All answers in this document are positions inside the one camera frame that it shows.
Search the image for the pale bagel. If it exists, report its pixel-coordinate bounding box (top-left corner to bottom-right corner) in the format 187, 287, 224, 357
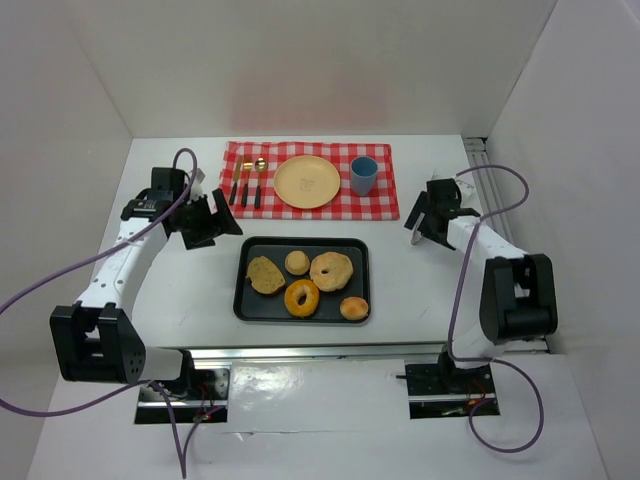
309, 252, 354, 292

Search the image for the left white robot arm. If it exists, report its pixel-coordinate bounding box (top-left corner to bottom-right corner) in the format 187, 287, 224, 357
50, 189, 242, 384

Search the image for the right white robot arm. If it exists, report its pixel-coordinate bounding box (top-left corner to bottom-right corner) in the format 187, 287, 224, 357
405, 178, 558, 393

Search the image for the brown bread slice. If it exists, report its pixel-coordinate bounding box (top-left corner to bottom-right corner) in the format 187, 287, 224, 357
246, 256, 286, 295

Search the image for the red checkered cloth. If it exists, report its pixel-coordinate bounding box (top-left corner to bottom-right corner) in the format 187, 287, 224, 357
220, 141, 400, 221

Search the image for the small round muffin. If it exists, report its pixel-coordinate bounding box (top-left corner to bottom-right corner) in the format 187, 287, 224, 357
285, 250, 310, 276

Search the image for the black baking tray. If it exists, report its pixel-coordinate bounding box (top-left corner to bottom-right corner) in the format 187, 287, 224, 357
233, 236, 370, 325

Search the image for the blue cup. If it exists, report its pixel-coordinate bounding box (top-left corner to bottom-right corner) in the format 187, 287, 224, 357
350, 156, 378, 196

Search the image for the beige round plate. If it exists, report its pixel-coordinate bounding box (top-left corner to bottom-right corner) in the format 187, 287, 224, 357
273, 155, 341, 209

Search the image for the orange glazed donut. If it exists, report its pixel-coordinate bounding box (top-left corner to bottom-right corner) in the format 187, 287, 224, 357
284, 279, 320, 318

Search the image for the small round bun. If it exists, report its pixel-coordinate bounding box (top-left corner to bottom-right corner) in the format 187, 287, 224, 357
340, 297, 369, 321

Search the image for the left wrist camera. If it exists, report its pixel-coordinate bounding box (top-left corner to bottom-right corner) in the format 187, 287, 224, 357
147, 167, 189, 203

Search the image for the gold knife black handle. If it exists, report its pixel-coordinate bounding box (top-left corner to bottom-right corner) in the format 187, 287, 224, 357
228, 156, 243, 206

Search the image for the aluminium rail right side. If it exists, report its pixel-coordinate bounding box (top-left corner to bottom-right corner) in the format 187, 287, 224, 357
453, 139, 558, 361

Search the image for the aluminium rail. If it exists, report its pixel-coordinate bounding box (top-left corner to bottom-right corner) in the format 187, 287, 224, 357
182, 342, 445, 361
453, 139, 558, 361

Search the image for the gold fork black handle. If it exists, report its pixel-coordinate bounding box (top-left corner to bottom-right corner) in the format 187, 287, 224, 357
241, 156, 253, 208

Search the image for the gold spoon black handle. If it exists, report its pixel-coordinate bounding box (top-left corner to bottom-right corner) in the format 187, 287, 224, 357
254, 157, 268, 209

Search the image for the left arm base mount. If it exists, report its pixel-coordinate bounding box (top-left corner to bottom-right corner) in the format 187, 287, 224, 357
134, 366, 231, 425

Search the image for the aluminium rail front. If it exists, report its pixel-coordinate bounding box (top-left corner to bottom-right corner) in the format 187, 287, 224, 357
182, 342, 445, 361

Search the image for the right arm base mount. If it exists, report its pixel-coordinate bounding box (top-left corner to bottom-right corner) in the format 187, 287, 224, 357
395, 358, 500, 419

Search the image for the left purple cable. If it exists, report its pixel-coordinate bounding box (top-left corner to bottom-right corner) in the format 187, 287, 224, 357
0, 147, 226, 480

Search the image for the purple cable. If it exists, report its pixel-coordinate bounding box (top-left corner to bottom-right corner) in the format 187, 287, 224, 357
446, 164, 545, 454
0, 147, 226, 480

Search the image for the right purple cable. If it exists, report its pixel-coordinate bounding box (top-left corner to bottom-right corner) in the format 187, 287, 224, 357
446, 164, 545, 454

